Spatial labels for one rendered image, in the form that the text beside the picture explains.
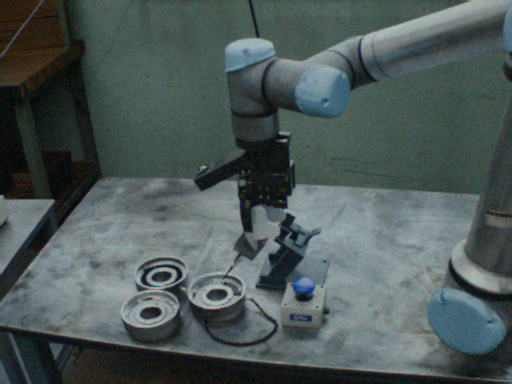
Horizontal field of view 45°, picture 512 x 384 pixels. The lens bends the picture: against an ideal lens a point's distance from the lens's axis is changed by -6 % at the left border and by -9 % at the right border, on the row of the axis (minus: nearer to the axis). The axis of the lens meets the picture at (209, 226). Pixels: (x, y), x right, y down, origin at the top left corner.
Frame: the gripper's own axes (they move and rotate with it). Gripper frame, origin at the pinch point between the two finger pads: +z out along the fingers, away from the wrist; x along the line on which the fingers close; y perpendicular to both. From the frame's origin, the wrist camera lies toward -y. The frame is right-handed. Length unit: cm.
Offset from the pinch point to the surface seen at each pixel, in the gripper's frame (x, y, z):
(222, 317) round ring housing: -8.5, -4.3, 11.4
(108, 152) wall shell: 155, -112, 65
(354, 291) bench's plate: 4.3, 17.6, 13.2
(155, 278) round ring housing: 0.7, -20.4, 11.6
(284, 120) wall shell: 157, -28, 47
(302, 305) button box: -6.4, 9.7, 8.6
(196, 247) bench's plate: 14.3, -16.6, 13.2
